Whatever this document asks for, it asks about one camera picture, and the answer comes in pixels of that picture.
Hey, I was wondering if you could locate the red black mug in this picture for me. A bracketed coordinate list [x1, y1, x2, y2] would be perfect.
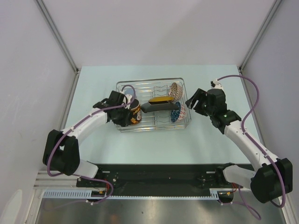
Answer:
[125, 99, 142, 126]

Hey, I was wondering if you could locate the blue patterned small bowl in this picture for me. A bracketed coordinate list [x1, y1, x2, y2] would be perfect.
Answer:
[171, 102, 186, 123]

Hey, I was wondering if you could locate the red patterned small bowl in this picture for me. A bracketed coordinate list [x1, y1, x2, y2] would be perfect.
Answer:
[168, 83, 184, 102]

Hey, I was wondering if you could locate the metal wire dish rack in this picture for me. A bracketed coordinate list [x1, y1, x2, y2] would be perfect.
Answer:
[116, 77, 191, 132]

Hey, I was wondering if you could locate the yellow round plate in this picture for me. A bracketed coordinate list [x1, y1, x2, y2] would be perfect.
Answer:
[148, 96, 175, 105]

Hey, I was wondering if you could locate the black floral square plate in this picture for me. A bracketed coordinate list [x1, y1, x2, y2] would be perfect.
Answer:
[141, 102, 178, 113]

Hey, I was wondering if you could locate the blue ceramic cup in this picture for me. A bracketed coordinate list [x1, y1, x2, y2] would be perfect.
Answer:
[124, 87, 136, 102]

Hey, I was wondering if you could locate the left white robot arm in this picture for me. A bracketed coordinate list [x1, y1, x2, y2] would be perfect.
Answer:
[43, 91, 135, 187]

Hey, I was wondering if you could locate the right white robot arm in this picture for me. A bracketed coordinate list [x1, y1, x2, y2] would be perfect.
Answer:
[185, 88, 293, 208]

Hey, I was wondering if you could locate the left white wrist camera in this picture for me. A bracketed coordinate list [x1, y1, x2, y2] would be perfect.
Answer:
[121, 91, 133, 109]

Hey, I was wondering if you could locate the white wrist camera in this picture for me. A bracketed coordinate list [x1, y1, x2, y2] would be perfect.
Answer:
[121, 91, 133, 109]
[210, 79, 224, 91]

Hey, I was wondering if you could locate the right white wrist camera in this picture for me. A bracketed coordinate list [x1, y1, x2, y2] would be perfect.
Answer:
[210, 79, 224, 91]

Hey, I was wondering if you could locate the white slotted cable duct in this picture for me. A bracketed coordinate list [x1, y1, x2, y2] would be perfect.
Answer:
[43, 189, 219, 200]

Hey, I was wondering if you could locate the right aluminium frame post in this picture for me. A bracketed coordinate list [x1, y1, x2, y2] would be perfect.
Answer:
[238, 0, 284, 73]

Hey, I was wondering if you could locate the aluminium frame post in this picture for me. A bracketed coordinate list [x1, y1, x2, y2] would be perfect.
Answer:
[34, 0, 79, 74]
[238, 0, 284, 73]

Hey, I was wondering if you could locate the aluminium extrusion rail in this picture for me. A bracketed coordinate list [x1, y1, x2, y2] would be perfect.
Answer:
[33, 170, 81, 190]

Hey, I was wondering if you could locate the left aluminium frame post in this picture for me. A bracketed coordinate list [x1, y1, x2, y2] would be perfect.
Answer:
[34, 0, 79, 74]

